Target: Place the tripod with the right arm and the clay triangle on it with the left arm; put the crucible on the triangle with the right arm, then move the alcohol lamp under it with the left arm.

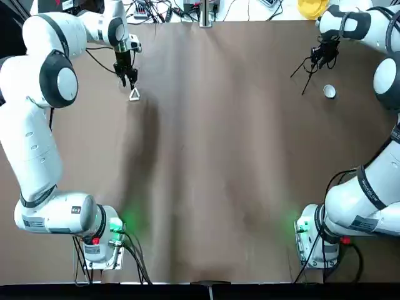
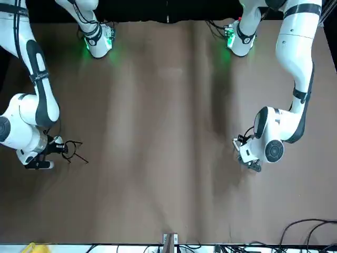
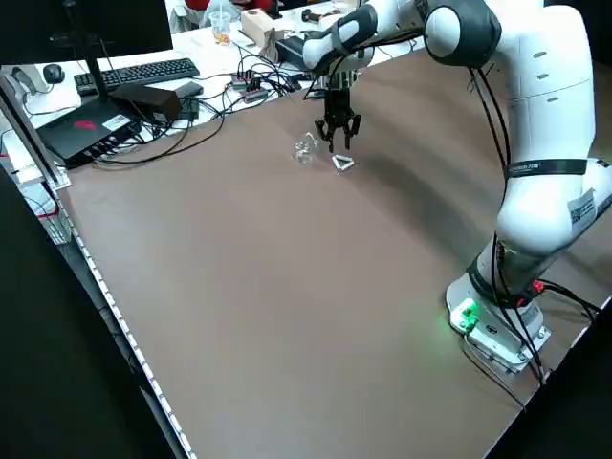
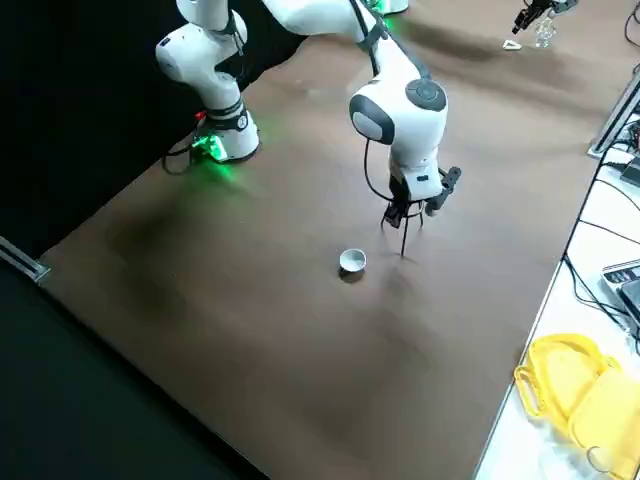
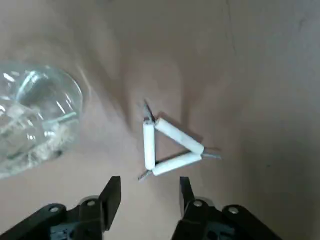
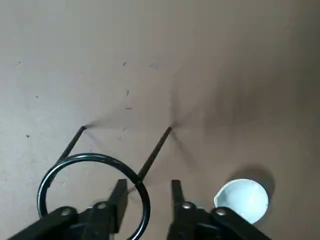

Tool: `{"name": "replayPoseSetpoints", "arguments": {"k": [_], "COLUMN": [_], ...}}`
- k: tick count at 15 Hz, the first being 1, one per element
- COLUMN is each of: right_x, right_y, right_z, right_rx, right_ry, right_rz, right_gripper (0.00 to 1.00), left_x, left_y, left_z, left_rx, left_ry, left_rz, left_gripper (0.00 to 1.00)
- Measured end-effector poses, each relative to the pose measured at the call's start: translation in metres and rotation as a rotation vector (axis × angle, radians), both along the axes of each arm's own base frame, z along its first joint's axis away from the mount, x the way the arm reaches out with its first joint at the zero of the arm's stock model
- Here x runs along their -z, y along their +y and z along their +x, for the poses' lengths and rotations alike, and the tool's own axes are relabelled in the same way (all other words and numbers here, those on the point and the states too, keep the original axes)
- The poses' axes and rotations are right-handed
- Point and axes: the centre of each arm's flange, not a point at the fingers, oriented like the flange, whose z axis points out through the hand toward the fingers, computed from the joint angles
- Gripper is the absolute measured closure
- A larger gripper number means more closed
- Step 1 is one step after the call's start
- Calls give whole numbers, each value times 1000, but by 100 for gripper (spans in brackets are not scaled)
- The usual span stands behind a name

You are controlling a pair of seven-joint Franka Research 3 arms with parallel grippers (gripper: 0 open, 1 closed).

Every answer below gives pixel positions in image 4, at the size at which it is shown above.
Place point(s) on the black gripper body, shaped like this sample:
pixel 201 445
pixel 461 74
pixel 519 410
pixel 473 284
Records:
pixel 557 5
pixel 398 187

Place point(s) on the white clay pipe triangle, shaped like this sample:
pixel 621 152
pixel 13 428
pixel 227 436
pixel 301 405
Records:
pixel 506 45

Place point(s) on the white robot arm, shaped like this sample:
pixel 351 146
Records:
pixel 400 125
pixel 395 5

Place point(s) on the small black box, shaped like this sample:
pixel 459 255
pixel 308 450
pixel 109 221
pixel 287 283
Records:
pixel 632 172

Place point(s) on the grey device with buttons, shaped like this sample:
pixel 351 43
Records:
pixel 622 280

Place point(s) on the yellow plastic case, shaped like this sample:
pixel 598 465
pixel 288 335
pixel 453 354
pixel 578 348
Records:
pixel 565 380

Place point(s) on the aluminium profile post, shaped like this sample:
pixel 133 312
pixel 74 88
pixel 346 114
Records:
pixel 615 117

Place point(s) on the aluminium corner rail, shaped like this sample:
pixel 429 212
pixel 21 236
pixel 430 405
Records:
pixel 22 260

